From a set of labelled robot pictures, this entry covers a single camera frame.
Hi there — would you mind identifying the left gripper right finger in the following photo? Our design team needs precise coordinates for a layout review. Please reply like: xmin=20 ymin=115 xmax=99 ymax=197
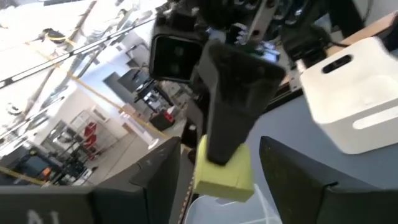
xmin=259 ymin=136 xmax=338 ymax=224

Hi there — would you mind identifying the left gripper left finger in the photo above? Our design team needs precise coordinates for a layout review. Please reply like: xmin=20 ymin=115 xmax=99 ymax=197
xmin=91 ymin=136 xmax=182 ymax=224

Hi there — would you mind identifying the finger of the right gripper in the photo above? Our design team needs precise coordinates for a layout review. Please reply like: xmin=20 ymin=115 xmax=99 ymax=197
xmin=198 ymin=39 xmax=287 ymax=166
xmin=182 ymin=93 xmax=212 ymax=149

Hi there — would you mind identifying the yellow-green rectangular block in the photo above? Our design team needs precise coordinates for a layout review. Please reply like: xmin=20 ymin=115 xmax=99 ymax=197
xmin=192 ymin=134 xmax=255 ymax=203

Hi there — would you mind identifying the red and black toolbox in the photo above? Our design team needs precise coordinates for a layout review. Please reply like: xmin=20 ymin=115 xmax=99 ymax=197
xmin=149 ymin=108 xmax=175 ymax=132

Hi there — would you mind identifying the blue-grey table mat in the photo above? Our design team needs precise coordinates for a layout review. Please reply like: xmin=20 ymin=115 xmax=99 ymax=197
xmin=242 ymin=49 xmax=398 ymax=194

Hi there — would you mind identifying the white tower fan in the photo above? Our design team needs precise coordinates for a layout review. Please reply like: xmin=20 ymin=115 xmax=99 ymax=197
xmin=119 ymin=110 xmax=160 ymax=151

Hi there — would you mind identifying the frosted translucent plastic bin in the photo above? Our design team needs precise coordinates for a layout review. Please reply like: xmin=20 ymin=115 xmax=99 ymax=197
xmin=183 ymin=183 xmax=284 ymax=224

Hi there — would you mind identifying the white plastic bin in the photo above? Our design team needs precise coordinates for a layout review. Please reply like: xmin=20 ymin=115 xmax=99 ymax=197
xmin=300 ymin=36 xmax=398 ymax=156

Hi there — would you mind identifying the wooden table side board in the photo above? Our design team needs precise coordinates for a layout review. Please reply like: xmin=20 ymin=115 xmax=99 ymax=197
xmin=326 ymin=11 xmax=398 ymax=57

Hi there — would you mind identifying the black metal table frame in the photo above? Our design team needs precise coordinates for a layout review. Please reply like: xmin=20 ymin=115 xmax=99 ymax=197
xmin=264 ymin=83 xmax=304 ymax=113

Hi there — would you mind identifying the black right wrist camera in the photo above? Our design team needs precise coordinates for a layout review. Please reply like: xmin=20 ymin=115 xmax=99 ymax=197
xmin=148 ymin=29 xmax=208 ymax=84

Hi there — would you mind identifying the dark wall screen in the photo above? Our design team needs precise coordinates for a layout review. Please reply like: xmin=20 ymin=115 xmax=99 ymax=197
xmin=103 ymin=68 xmax=153 ymax=103

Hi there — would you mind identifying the yellow power cable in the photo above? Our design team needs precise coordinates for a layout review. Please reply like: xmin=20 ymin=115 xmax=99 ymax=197
xmin=24 ymin=40 xmax=192 ymax=153

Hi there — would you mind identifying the wire shelf rack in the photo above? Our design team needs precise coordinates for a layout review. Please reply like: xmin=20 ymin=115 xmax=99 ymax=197
xmin=42 ymin=108 xmax=121 ymax=161

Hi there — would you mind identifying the black single ceiling cable reel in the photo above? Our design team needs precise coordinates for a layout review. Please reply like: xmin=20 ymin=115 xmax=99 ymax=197
xmin=40 ymin=27 xmax=68 ymax=44

